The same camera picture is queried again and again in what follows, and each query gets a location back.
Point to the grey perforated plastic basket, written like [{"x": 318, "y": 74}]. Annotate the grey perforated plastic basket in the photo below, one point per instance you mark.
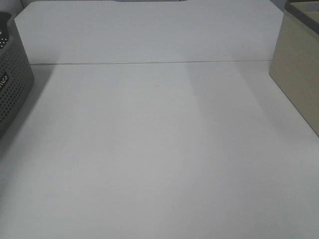
[{"x": 16, "y": 76}]

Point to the beige fabric storage box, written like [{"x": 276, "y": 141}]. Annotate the beige fabric storage box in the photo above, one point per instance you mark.
[{"x": 295, "y": 63}]

